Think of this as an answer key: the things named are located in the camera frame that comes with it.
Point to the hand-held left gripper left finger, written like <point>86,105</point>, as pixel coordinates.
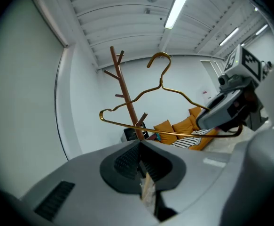
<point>80,196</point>

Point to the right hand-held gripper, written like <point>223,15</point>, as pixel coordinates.
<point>247,65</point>

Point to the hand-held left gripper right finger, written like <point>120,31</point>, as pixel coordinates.
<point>198,185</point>

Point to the gold metal hanger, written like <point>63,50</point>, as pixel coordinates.
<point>161,83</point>

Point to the orange sofa cushion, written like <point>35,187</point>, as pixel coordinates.
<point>195,112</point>
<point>182,126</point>
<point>166,132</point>

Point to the orange sofa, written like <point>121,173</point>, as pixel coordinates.
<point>198,146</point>

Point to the black white striped blanket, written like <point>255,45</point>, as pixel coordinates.
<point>186,141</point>

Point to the long ceiling light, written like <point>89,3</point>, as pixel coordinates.
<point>177,6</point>
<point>229,36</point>
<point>261,29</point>

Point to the black metal safe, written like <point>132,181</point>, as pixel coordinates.
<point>128,134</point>

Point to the brown wooden coat rack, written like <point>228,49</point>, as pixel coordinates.
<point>125,88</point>

